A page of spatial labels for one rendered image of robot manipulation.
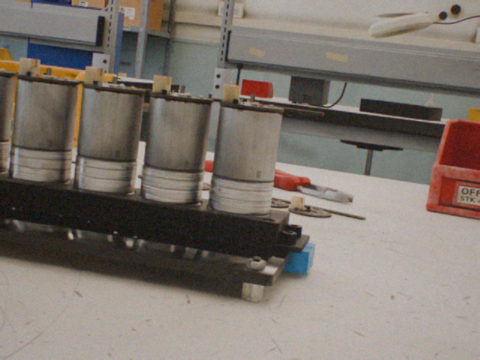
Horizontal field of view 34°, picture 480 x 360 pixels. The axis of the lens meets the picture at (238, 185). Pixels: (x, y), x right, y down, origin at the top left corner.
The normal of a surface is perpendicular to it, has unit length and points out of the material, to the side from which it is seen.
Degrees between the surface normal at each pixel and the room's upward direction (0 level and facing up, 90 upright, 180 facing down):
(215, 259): 0
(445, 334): 0
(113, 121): 90
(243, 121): 90
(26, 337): 0
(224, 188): 90
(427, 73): 90
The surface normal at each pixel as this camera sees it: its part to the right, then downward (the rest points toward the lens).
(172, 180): 0.10, 0.15
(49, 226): 0.12, -0.98
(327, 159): -0.26, 0.11
